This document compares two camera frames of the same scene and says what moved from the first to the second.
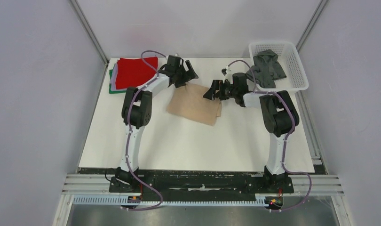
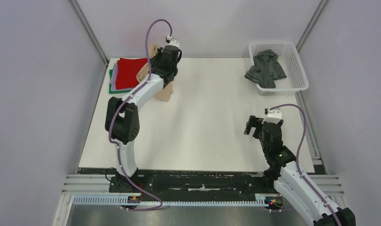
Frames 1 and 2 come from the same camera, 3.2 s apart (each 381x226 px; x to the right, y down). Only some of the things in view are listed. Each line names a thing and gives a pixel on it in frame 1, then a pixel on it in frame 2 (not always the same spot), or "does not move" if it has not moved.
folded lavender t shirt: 113,87 does not move
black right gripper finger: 217,84 -> 254,121
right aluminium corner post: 310,25 does not move
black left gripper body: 180,74 -> 158,58
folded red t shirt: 130,72 does not move
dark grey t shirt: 266,68 does not move
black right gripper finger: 209,94 -> 248,129
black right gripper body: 227,91 -> 265,148
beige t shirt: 188,102 -> 164,94
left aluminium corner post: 89,29 does not move
